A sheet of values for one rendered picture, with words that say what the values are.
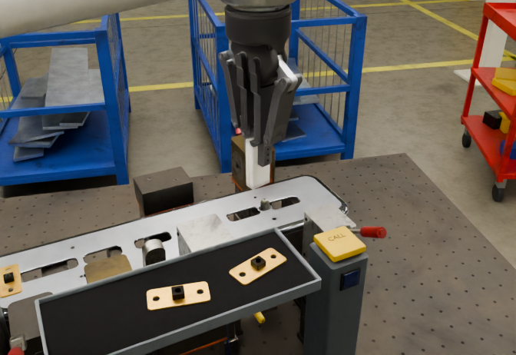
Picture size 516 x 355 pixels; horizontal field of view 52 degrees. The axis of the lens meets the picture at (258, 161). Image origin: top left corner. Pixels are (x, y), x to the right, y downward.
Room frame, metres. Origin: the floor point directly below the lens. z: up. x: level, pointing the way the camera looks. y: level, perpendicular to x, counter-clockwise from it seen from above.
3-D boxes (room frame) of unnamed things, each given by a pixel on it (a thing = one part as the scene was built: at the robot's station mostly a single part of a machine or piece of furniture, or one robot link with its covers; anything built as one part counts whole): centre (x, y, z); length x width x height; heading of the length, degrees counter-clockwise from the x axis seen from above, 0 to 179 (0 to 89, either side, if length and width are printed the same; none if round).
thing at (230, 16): (0.60, 0.00, 1.50); 0.08 x 0.07 x 0.09; 40
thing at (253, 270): (0.60, 0.00, 1.17); 0.08 x 0.04 x 0.01; 131
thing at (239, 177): (1.19, 0.02, 0.88); 0.14 x 0.09 x 0.36; 26
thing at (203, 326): (0.55, 0.11, 1.16); 0.37 x 0.14 x 0.02; 116
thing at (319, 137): (3.28, -0.04, 0.48); 1.20 x 0.80 x 0.95; 14
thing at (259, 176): (0.60, 0.00, 1.34); 0.03 x 0.01 x 0.07; 130
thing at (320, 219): (0.85, -0.15, 0.88); 0.12 x 0.07 x 0.36; 26
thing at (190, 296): (0.54, 0.11, 1.17); 0.08 x 0.04 x 0.01; 103
